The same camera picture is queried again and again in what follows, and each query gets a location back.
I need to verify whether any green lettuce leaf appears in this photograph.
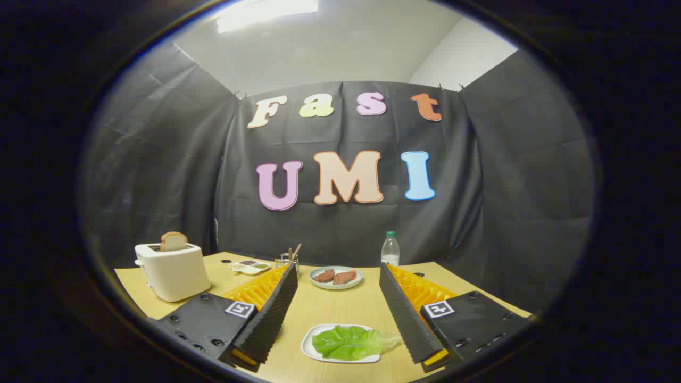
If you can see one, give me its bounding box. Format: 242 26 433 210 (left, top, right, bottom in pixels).
312 325 403 361

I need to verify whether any white toaster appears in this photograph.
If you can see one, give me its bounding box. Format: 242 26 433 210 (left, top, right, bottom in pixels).
134 242 212 303

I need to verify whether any black backdrop cloth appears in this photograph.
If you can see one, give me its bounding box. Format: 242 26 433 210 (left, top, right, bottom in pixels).
80 43 594 315

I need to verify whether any toasted bread slice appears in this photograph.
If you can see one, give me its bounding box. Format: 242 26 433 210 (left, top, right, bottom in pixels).
161 231 188 252

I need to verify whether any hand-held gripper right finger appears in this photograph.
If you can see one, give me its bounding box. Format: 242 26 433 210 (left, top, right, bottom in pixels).
379 262 534 373

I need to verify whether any white divided condiment tray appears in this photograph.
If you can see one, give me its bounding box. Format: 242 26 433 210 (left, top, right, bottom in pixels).
230 259 272 276

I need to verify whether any pale green round plate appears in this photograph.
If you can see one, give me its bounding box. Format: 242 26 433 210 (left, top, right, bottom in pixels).
309 265 364 290

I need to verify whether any clear plastic water bottle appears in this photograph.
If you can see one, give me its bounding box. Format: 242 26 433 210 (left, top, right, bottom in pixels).
381 231 401 267

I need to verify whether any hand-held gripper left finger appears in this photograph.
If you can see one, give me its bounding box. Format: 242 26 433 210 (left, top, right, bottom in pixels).
157 262 300 373

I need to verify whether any ceiling light panel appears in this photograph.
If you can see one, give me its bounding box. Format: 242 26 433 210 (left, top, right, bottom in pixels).
215 0 320 34

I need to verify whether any white square plate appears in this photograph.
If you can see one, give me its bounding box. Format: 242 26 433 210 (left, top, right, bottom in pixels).
301 323 381 364

